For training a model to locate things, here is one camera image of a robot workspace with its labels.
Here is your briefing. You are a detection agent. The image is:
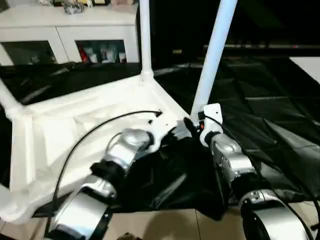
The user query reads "white plastic table top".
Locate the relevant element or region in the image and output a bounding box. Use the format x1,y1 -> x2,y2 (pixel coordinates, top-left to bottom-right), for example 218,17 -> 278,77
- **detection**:
0,72 -> 193,225

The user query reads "black table mat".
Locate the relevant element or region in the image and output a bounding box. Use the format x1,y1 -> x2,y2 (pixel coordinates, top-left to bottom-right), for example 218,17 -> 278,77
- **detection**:
0,56 -> 320,221

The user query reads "dark robot foot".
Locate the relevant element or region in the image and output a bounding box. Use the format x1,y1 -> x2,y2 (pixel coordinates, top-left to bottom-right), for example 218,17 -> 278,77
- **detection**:
117,232 -> 137,240

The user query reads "red bottle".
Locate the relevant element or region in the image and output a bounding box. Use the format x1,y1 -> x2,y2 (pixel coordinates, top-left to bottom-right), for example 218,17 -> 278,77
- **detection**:
79,47 -> 89,63

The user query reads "white flat board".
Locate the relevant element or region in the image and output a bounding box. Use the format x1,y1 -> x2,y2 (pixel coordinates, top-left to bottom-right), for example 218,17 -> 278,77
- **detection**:
289,56 -> 320,83

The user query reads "white glass-door cabinet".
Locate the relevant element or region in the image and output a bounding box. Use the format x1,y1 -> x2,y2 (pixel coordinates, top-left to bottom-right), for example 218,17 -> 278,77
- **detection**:
0,0 -> 141,66

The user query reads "clear glass ornament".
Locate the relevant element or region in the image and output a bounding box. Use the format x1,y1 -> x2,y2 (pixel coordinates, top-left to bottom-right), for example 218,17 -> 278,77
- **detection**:
63,2 -> 87,15

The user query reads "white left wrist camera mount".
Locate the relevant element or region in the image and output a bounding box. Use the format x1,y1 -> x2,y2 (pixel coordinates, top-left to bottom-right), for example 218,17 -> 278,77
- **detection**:
147,111 -> 180,153

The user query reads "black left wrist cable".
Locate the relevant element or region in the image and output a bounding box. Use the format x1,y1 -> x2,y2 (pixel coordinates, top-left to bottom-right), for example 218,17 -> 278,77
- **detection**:
44,109 -> 163,237

